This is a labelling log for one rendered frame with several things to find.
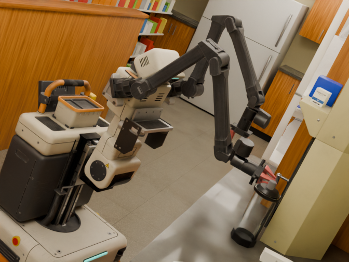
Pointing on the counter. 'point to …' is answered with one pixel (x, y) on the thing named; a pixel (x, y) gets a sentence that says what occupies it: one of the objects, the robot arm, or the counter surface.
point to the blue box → (324, 83)
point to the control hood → (313, 115)
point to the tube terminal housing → (316, 192)
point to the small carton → (320, 97)
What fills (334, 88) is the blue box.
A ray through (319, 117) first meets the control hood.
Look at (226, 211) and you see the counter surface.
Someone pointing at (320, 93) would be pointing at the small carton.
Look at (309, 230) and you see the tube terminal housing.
